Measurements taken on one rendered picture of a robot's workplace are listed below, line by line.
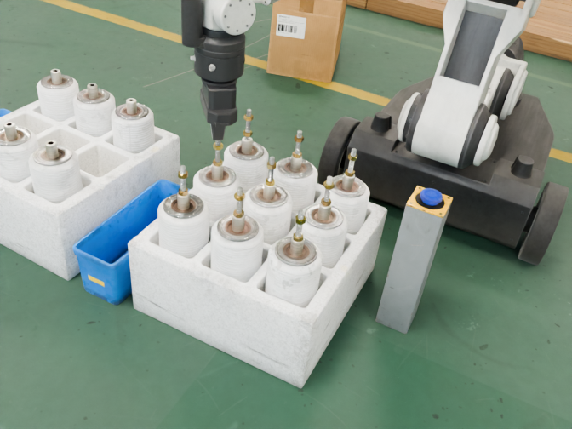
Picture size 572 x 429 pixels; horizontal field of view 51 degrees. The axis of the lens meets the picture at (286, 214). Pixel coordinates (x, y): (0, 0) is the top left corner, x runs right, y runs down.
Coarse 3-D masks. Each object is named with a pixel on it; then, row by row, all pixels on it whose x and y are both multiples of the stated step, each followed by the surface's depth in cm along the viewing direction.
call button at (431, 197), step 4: (428, 188) 110; (420, 192) 109; (424, 192) 109; (428, 192) 109; (432, 192) 109; (436, 192) 109; (440, 192) 110; (420, 196) 109; (424, 196) 108; (428, 196) 108; (432, 196) 108; (436, 196) 109; (440, 196) 109; (424, 200) 108; (428, 200) 108; (432, 200) 108; (436, 200) 108; (440, 200) 108; (428, 204) 109; (432, 204) 109; (436, 204) 109
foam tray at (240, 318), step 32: (192, 192) 128; (320, 192) 133; (160, 256) 112; (352, 256) 116; (160, 288) 116; (192, 288) 112; (224, 288) 107; (256, 288) 107; (320, 288) 109; (352, 288) 124; (160, 320) 122; (192, 320) 117; (224, 320) 112; (256, 320) 108; (288, 320) 104; (320, 320) 106; (256, 352) 113; (288, 352) 108; (320, 352) 117
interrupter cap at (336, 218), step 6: (312, 204) 116; (318, 204) 116; (306, 210) 114; (312, 210) 115; (330, 210) 115; (336, 210) 115; (306, 216) 113; (312, 216) 113; (330, 216) 114; (336, 216) 114; (342, 216) 114; (312, 222) 112; (318, 222) 112; (324, 222) 112; (330, 222) 112; (336, 222) 112; (342, 222) 113; (318, 228) 111; (324, 228) 111; (330, 228) 111
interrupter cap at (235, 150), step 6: (234, 144) 131; (240, 144) 131; (252, 144) 132; (258, 144) 132; (234, 150) 129; (240, 150) 130; (252, 150) 130; (258, 150) 130; (234, 156) 127; (240, 156) 127; (246, 156) 128; (252, 156) 128; (258, 156) 128
